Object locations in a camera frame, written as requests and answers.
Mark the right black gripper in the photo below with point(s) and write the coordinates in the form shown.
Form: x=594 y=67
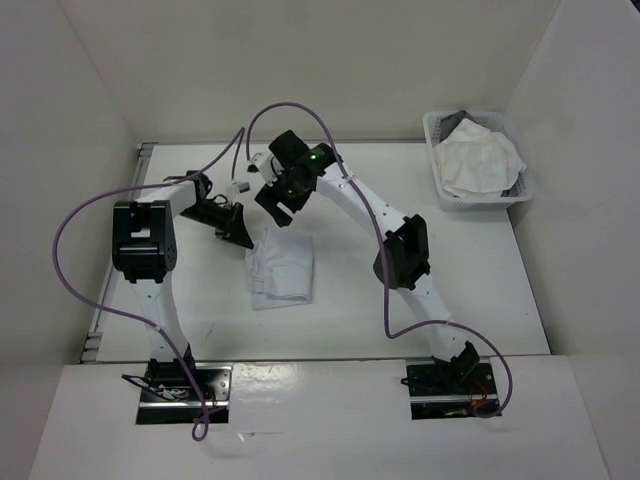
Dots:
x=269 y=197

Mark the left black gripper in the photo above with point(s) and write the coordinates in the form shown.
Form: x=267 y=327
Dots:
x=234 y=228

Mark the white skirt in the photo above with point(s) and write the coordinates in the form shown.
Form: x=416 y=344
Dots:
x=280 y=269
x=475 y=162

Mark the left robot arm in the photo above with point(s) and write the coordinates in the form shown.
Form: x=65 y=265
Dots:
x=145 y=252

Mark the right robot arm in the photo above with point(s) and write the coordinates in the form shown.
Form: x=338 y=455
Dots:
x=390 y=250

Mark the dark garment in basket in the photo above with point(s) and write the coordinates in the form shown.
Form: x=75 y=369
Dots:
x=449 y=123

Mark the white skirt in basket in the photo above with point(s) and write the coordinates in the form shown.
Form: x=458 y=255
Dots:
x=475 y=162

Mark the white plastic laundry basket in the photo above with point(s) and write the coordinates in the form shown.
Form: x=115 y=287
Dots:
x=522 y=191

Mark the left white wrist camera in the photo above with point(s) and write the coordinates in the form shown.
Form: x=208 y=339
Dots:
x=237 y=188

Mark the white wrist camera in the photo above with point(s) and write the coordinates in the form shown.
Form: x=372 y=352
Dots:
x=237 y=188
x=266 y=165

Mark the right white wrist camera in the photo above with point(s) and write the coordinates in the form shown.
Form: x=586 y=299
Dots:
x=266 y=165

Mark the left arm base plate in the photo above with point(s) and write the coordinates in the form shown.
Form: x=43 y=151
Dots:
x=167 y=397

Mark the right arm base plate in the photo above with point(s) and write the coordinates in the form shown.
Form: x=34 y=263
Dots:
x=435 y=394

